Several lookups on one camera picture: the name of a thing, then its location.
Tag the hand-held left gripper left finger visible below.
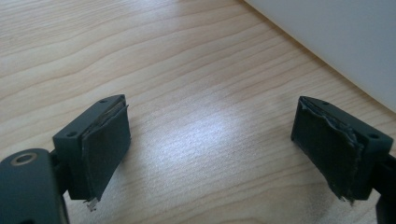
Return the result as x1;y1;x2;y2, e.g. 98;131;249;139
51;93;132;213

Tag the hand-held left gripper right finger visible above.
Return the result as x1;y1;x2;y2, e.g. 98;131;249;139
290;95;394;205

